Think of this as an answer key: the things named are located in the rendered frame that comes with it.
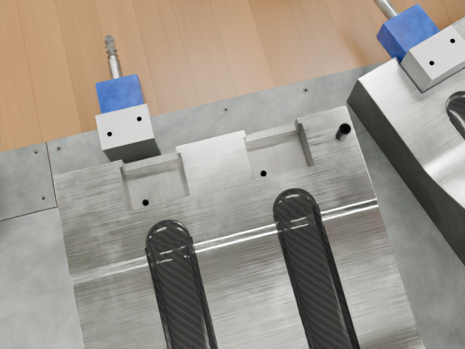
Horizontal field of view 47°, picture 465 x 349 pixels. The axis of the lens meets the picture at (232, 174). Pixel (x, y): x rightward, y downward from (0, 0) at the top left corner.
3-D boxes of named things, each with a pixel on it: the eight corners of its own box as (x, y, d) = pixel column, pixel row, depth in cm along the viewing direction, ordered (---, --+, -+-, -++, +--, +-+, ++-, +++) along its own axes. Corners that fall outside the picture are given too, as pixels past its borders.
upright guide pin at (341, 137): (333, 131, 46) (338, 124, 44) (344, 129, 46) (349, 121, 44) (337, 142, 46) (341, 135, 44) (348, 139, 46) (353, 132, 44)
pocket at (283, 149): (240, 143, 49) (241, 130, 46) (295, 130, 50) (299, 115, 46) (252, 190, 48) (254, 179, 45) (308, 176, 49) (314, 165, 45)
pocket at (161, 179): (126, 171, 49) (117, 160, 45) (182, 158, 49) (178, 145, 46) (136, 219, 48) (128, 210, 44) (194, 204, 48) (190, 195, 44)
